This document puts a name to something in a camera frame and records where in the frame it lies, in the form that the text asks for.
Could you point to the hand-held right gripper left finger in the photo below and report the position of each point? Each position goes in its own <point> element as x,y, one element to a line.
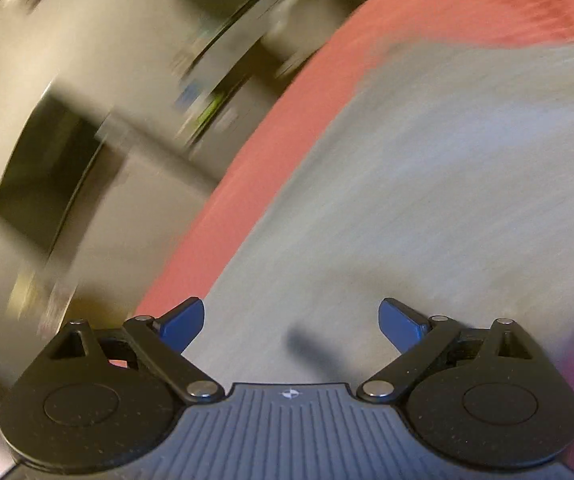
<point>186,322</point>

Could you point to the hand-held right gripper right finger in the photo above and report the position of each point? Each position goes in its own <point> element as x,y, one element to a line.
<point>396,322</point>

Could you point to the grey pants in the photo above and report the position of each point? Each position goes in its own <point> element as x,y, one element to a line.
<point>417,185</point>

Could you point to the pink ribbed blanket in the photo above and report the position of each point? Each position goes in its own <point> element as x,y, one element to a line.
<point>277,160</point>

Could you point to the grey cabinet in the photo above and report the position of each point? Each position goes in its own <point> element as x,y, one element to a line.
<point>247,20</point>

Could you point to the black wall television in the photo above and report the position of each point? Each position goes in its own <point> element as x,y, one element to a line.
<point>42,175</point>

